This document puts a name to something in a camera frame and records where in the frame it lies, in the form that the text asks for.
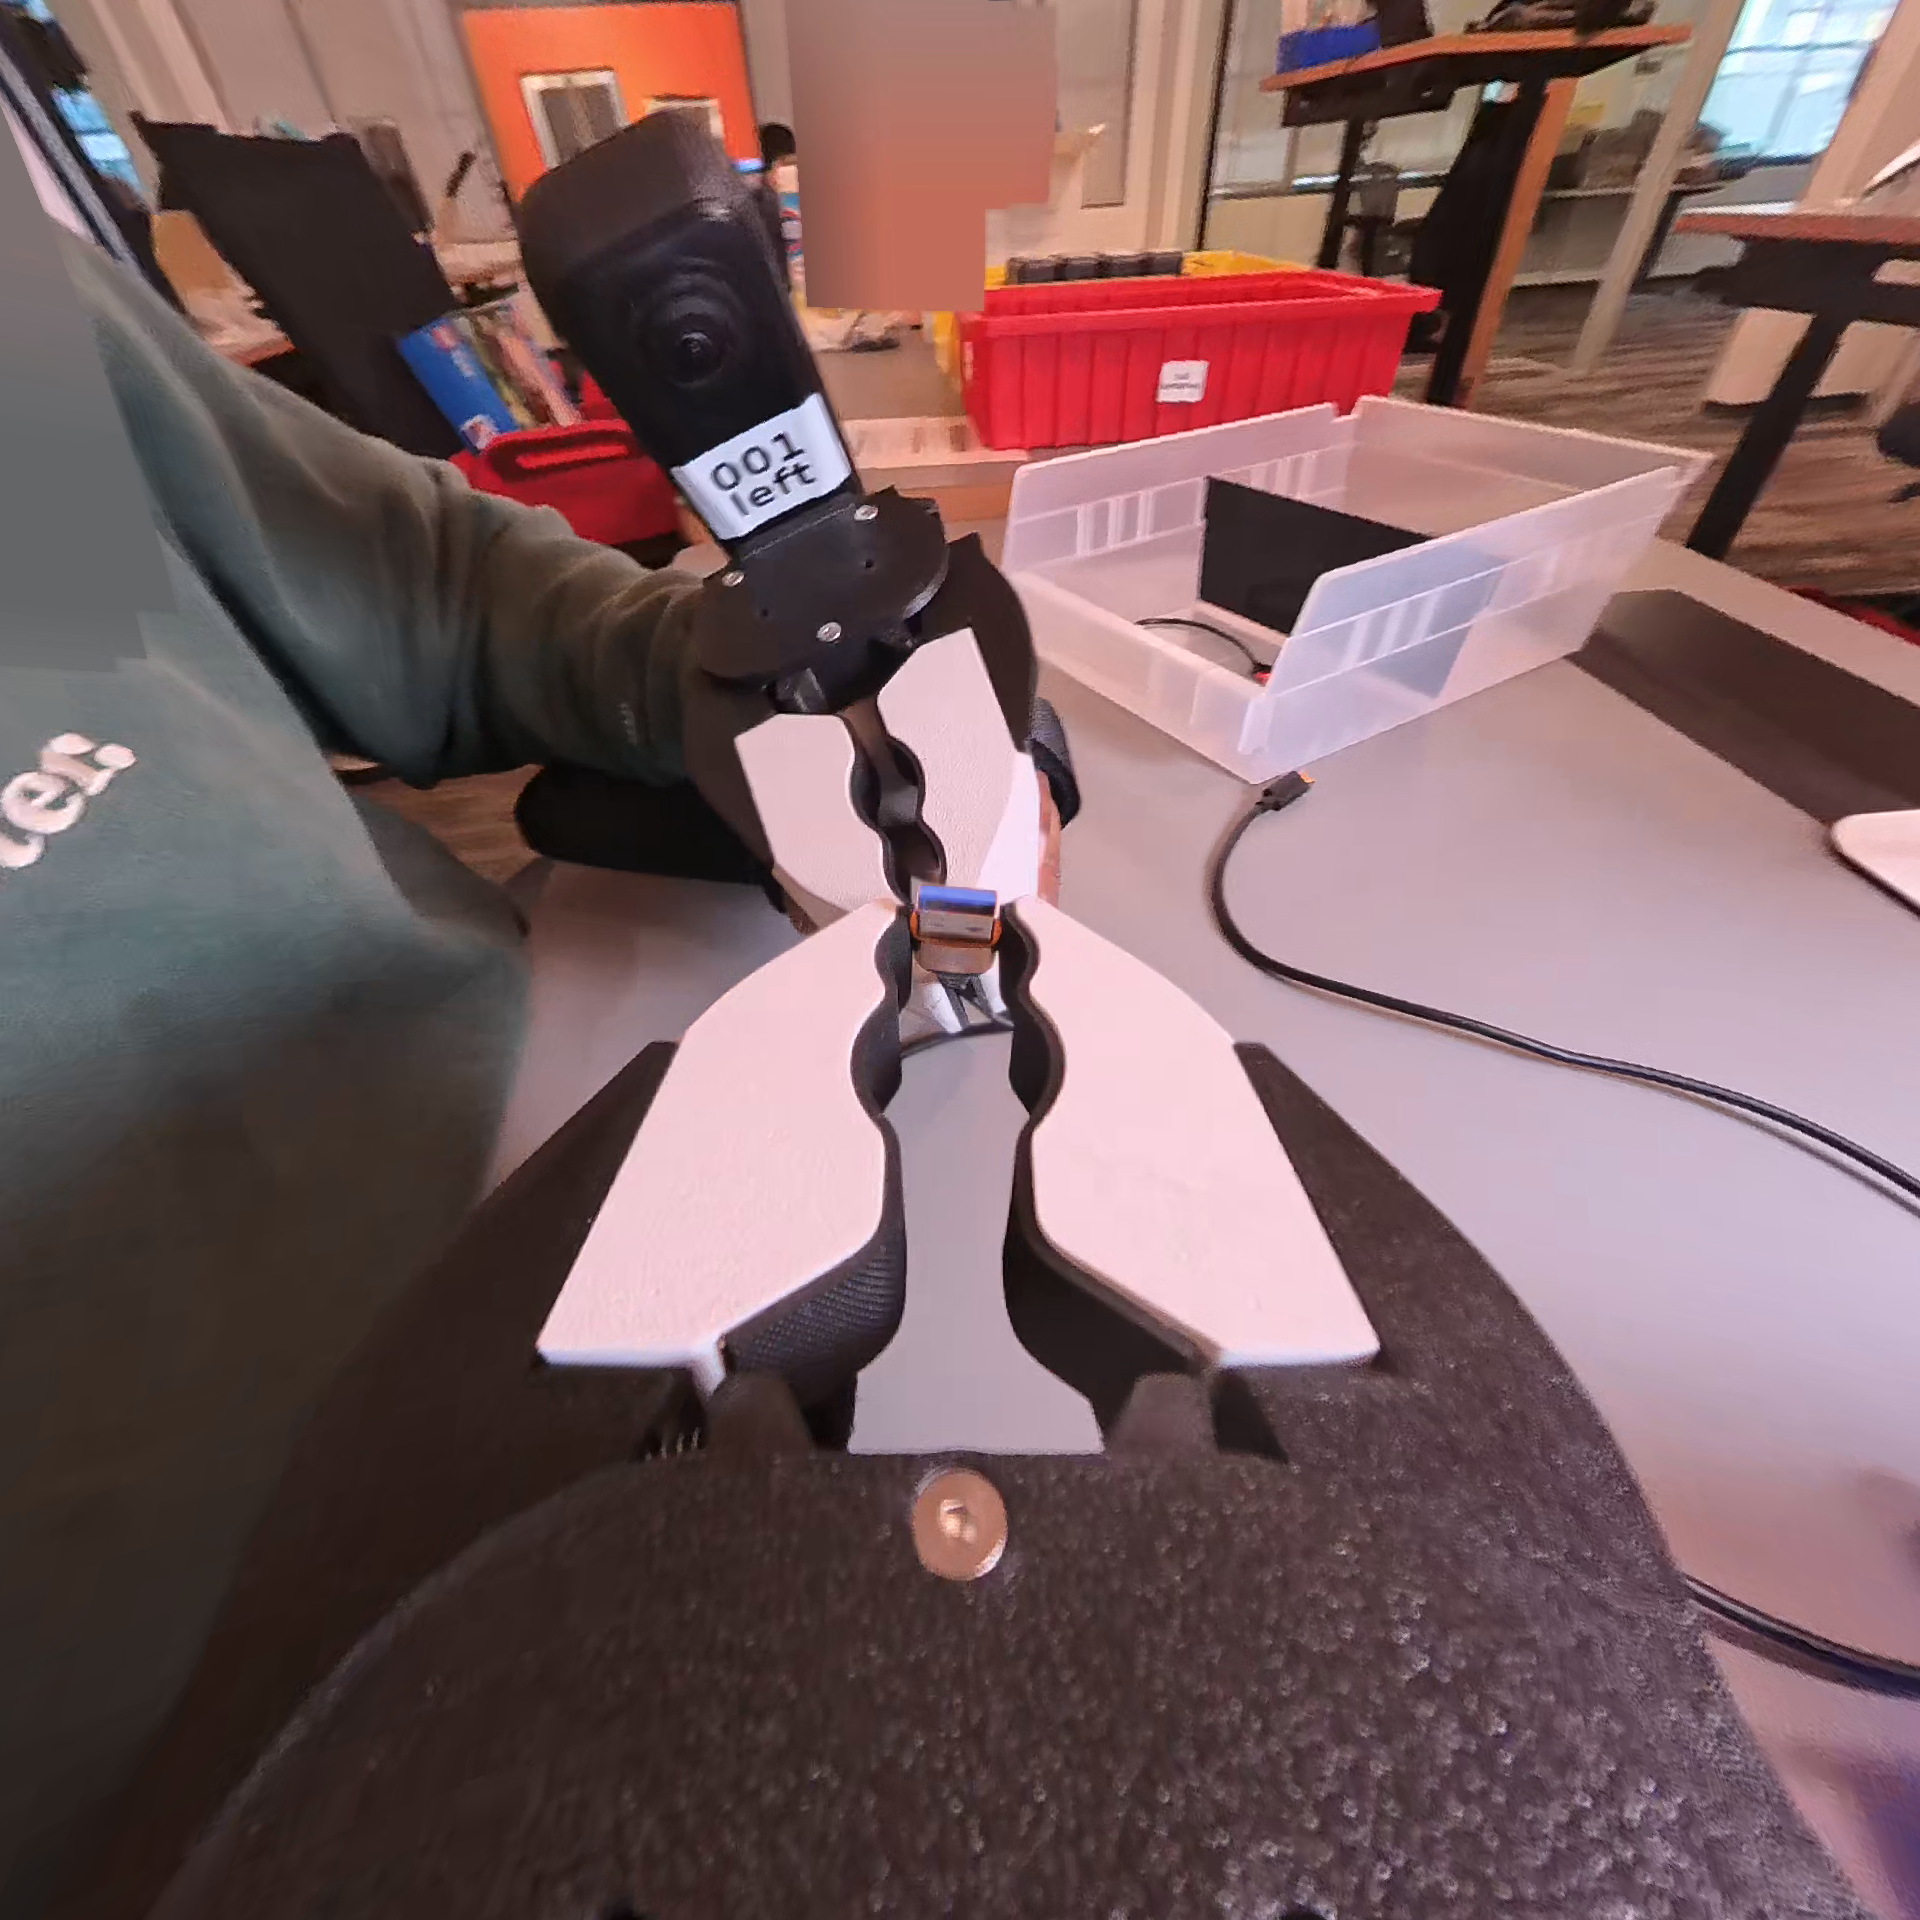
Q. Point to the blue printed box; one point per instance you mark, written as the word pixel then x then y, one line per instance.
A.
pixel 451 374

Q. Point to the slim black usb hub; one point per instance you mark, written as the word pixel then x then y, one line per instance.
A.
pixel 1501 1029

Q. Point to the person's teal sweatshirt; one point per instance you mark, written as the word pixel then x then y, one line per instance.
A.
pixel 225 975

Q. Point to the yellow plastic bin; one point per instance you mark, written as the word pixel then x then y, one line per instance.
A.
pixel 1275 265

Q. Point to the clear plastic bin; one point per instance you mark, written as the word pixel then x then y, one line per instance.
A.
pixel 1501 600

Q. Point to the red plastic bin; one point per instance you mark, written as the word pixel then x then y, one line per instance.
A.
pixel 1081 368

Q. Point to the wooden standing desk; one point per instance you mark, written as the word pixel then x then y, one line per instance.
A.
pixel 1800 229
pixel 1440 52

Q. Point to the black chair armrest pad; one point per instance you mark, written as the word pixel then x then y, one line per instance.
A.
pixel 631 824

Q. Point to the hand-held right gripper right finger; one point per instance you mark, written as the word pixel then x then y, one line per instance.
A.
pixel 1171 1185

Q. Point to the grey side table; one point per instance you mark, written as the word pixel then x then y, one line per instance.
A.
pixel 885 374

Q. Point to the printed paper sheet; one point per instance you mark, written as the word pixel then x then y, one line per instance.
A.
pixel 930 439

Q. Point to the person's left forearm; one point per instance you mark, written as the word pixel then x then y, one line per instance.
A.
pixel 420 600

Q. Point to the white document stand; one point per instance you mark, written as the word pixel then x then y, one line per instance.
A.
pixel 1882 855

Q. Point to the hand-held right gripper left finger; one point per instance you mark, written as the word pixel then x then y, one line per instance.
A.
pixel 750 1185

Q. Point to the black divider panel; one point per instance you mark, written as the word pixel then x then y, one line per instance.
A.
pixel 1290 555

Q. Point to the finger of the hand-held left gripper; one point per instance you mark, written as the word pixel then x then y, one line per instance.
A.
pixel 803 811
pixel 975 750

